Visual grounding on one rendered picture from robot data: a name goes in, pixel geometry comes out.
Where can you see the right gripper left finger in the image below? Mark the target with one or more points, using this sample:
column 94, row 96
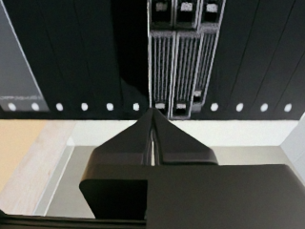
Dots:
column 132, row 145

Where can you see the black open-frame rack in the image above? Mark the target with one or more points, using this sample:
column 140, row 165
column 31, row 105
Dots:
column 89, row 60

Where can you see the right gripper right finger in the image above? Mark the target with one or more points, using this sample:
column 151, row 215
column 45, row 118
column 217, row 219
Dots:
column 174, row 146

